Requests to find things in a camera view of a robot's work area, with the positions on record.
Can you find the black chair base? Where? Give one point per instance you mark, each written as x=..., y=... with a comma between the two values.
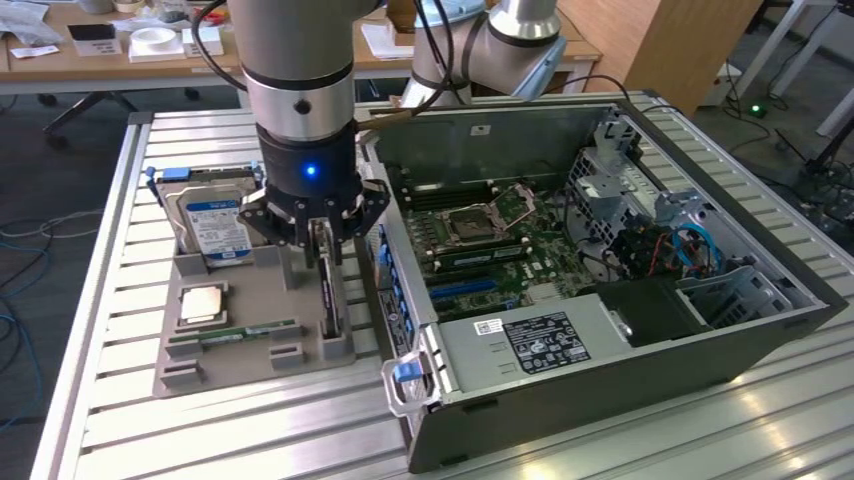
x=87, y=110

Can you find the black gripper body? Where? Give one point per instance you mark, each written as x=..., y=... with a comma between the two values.
x=307, y=165

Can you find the slanted metal disk bay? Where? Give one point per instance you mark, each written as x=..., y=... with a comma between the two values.
x=734, y=295

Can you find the white flat box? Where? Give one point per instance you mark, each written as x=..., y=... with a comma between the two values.
x=157, y=54

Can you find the white printed label sticker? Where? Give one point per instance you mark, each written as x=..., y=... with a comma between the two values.
x=394, y=320

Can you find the black RAM slot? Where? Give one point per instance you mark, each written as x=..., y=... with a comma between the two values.
x=454, y=200
x=450, y=188

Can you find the white box red dot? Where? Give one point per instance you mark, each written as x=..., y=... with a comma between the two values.
x=729, y=85

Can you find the small dark object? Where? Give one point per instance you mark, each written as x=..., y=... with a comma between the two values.
x=174, y=16

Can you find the plain white box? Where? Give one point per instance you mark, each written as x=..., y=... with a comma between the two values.
x=214, y=45

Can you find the CPU socket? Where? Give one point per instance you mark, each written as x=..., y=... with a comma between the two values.
x=470, y=225

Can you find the socket cover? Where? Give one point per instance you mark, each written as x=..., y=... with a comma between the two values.
x=522, y=188

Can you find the white box black lid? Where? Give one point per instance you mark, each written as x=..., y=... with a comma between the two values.
x=96, y=46

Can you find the blue card latch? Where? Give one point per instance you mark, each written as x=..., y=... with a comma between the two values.
x=394, y=281
x=402, y=310

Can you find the white tape roll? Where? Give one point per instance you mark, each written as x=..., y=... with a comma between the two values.
x=153, y=36

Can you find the grey power supply unit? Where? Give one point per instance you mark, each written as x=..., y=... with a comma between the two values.
x=481, y=360

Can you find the beige tape roll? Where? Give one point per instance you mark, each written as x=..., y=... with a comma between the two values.
x=129, y=5

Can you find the white paper stack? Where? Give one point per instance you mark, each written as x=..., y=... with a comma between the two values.
x=386, y=42

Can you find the hard disk blue caddy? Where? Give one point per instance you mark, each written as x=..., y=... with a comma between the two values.
x=207, y=220

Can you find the grey cup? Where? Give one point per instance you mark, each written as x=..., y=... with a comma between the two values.
x=96, y=6

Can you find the wooden desk white frame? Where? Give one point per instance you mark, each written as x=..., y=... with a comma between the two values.
x=67, y=67
x=381, y=67

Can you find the black graphics card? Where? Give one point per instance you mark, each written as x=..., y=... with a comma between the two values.
x=330, y=295

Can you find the green motherboard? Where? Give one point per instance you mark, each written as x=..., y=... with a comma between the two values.
x=534, y=260

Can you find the open dark PC case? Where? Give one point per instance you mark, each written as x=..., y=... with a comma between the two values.
x=601, y=425

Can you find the crumpled plastic bag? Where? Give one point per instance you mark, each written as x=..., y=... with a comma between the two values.
x=27, y=25

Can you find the grey parts rack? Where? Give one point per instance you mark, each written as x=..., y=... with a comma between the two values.
x=254, y=310

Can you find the white card red print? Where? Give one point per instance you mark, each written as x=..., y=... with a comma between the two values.
x=34, y=51

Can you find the brown cardboard box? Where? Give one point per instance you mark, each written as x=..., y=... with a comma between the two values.
x=401, y=15

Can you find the wooden cabinet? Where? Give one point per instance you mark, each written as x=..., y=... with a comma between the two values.
x=668, y=50

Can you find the RAM stick black label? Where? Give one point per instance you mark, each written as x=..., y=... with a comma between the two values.
x=481, y=255

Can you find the green RAM stick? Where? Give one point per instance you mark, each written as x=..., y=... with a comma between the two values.
x=247, y=331

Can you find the small red object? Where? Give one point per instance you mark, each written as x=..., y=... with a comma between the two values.
x=214, y=17

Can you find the blue expansion slot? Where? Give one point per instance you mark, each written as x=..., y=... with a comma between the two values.
x=461, y=290

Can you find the chipset heatsink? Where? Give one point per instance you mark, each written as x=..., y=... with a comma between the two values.
x=544, y=295

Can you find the CPU chip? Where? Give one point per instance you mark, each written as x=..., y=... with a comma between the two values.
x=202, y=302

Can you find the blue case release latch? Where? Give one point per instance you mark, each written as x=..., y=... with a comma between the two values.
x=406, y=373

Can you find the blue release tab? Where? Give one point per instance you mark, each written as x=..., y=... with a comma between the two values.
x=383, y=255

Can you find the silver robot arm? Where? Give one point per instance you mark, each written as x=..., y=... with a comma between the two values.
x=294, y=50

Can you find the perforated metal disk bay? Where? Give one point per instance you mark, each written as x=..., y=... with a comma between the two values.
x=601, y=200

